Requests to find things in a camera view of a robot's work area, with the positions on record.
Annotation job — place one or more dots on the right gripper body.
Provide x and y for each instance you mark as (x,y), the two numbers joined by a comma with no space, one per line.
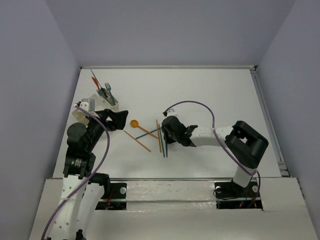
(170,137)

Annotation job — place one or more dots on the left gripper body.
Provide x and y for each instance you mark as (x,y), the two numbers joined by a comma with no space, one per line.
(106,119)

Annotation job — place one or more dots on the orange plastic spoon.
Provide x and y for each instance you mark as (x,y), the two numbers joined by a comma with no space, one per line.
(135,124)

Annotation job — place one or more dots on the blue plastic spoon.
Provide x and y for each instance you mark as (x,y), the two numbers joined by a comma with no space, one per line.
(165,143)

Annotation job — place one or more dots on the teal fork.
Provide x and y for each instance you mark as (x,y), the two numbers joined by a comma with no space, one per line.
(109,89)
(104,93)

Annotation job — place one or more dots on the orange plastic knife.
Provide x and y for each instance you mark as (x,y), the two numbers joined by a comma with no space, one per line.
(99,90)

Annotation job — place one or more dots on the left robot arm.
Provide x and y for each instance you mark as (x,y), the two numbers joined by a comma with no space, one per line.
(82,185)

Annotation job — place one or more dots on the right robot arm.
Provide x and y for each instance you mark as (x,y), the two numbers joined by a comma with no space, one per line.
(241,142)

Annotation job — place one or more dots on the orange chopstick middle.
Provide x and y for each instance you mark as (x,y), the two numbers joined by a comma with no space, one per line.
(158,135)

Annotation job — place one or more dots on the orange chopstick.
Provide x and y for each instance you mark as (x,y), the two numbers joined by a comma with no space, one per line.
(136,140)
(158,135)

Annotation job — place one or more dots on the white utensil caddy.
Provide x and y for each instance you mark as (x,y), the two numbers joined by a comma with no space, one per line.
(100,104)

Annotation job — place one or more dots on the teal chopstick crossing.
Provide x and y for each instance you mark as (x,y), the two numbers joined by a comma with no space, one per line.
(146,134)

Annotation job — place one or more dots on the orange chopstick left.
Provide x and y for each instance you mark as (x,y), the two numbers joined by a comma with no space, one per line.
(136,140)

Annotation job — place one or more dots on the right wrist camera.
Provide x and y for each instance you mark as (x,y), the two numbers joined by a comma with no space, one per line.
(170,112)

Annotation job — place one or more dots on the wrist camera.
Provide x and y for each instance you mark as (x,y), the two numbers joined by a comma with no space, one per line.
(170,112)
(87,104)

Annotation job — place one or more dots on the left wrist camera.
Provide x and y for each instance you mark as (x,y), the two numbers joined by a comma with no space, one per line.
(87,104)

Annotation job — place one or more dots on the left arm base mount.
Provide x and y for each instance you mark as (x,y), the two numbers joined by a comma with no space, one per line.
(114,195)

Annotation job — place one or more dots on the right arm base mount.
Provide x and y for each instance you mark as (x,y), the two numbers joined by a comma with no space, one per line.
(230,196)

